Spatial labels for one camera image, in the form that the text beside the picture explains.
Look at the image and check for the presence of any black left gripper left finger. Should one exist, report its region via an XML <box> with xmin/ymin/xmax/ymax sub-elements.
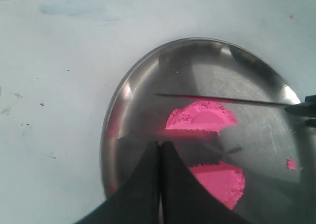
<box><xmin>77</xmin><ymin>142</ymin><xmax>160</xmax><ymax>224</ymax></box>

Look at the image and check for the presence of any black knife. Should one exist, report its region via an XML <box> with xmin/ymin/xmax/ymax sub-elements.
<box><xmin>156</xmin><ymin>93</ymin><xmax>316</xmax><ymax>119</ymax></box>

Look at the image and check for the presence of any round steel plate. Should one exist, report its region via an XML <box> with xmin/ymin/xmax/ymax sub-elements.
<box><xmin>100</xmin><ymin>39</ymin><xmax>316</xmax><ymax>224</ymax></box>

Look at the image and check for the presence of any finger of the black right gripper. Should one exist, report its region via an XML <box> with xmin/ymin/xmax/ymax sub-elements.
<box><xmin>305</xmin><ymin>119</ymin><xmax>316</xmax><ymax>128</ymax></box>
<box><xmin>304</xmin><ymin>95</ymin><xmax>316</xmax><ymax>110</ymax></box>

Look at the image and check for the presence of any pink dough lump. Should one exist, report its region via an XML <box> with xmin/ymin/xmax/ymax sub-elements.
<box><xmin>165</xmin><ymin>100</ymin><xmax>238</xmax><ymax>134</ymax></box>
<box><xmin>189</xmin><ymin>161</ymin><xmax>245</xmax><ymax>210</ymax></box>

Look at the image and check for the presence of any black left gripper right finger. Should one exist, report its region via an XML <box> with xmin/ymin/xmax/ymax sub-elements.
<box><xmin>159</xmin><ymin>141</ymin><xmax>249</xmax><ymax>224</ymax></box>

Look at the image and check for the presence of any small pink dough crumb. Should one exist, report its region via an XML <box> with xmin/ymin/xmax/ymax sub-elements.
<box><xmin>286</xmin><ymin>158</ymin><xmax>297</xmax><ymax>170</ymax></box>

